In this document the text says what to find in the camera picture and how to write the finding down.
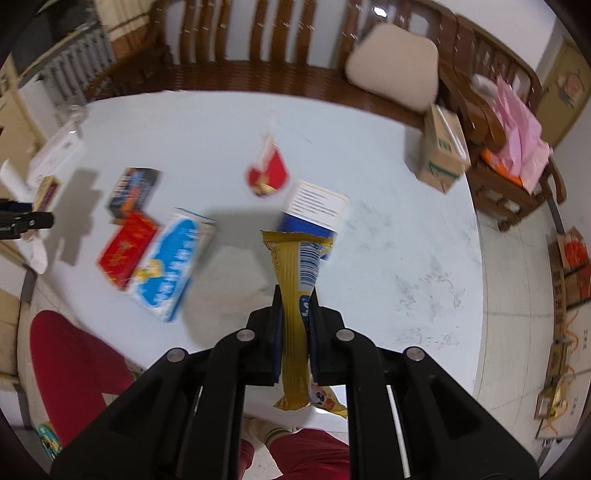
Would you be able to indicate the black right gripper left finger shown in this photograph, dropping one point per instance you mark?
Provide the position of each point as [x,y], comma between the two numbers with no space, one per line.
[182,418]

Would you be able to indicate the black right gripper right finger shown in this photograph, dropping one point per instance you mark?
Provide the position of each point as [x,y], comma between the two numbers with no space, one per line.
[407,417]

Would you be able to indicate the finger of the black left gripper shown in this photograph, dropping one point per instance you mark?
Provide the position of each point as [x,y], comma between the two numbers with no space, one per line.
[17,218]

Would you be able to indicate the red packet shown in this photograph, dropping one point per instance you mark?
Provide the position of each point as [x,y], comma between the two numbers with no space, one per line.
[122,254]

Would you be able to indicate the dark cigarette box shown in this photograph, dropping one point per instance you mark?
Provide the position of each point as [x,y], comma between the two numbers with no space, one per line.
[132,191]

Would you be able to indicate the blue white tissue box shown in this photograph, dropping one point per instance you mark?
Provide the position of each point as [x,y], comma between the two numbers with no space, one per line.
[165,268]

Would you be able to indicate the yellow snack wrapper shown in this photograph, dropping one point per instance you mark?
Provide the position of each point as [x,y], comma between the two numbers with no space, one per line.
[296,261]

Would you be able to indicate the blue white medicine box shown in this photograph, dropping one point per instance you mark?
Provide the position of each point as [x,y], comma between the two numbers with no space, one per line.
[313,210]

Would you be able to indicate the red paper cup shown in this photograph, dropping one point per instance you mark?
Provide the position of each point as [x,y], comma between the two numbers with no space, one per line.
[270,174]

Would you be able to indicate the long white box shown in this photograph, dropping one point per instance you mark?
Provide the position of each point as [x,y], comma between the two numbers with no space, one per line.
[58,157]

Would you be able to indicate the grey radiator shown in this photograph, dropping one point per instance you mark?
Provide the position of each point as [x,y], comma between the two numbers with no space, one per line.
[70,68]

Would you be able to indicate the cardboard boxes on floor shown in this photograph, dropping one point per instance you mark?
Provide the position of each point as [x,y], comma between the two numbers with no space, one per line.
[564,401]

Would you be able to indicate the brown cardboard drink carton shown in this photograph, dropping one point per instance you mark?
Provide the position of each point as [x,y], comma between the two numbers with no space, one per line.
[444,158]

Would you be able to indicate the pink plastic bag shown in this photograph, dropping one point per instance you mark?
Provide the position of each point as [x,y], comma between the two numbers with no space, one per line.
[525,154]

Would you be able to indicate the wooden bench sofa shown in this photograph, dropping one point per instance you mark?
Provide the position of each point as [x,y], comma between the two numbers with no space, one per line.
[277,55]

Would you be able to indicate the beige cushion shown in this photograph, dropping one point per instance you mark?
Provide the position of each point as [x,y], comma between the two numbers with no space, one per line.
[398,65]

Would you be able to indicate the wooden armchair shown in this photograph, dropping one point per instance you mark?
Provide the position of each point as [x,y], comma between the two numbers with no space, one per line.
[472,50]

